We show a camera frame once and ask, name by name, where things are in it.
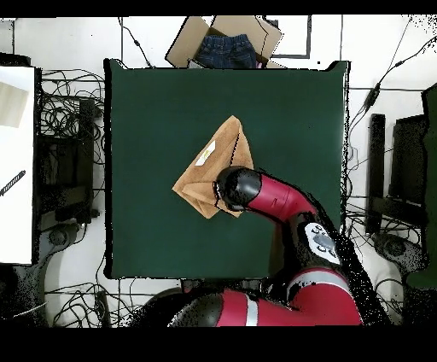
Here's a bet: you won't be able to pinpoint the black power strip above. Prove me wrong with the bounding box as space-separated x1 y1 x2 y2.
94 289 111 327

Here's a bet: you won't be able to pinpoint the black cable with inline connector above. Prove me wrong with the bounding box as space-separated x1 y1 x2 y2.
117 16 154 68

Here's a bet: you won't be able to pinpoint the white desk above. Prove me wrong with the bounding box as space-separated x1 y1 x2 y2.
0 65 36 266

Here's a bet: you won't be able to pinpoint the black power adapter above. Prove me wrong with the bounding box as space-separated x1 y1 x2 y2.
363 82 382 112

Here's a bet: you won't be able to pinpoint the black flat panel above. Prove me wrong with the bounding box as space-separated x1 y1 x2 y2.
388 114 429 206

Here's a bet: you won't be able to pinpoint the tan terry towel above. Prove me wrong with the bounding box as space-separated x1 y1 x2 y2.
172 114 255 219

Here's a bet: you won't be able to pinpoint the black equipment cart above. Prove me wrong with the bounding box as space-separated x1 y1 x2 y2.
33 96 102 225

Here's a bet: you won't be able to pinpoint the black floor cable tangle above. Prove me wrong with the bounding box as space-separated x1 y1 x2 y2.
44 279 165 327
341 197 411 325
38 67 106 165

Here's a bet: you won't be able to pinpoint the black rectangular post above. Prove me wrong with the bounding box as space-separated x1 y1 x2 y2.
366 113 387 235

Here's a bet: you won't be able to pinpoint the black striped rod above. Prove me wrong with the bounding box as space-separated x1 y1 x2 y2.
0 169 27 197

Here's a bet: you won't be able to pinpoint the open cardboard box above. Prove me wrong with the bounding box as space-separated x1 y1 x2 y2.
165 15 283 69

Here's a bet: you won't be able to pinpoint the blue denim jeans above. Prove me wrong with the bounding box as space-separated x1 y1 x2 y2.
195 33 259 69

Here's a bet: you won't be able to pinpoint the beige paper sheet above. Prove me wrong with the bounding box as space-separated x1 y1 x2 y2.
0 81 30 129

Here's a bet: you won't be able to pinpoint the dark green table cloth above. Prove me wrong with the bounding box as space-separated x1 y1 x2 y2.
103 58 350 280

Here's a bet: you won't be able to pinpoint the dark green draped fabric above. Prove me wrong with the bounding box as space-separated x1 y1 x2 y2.
405 83 437 291

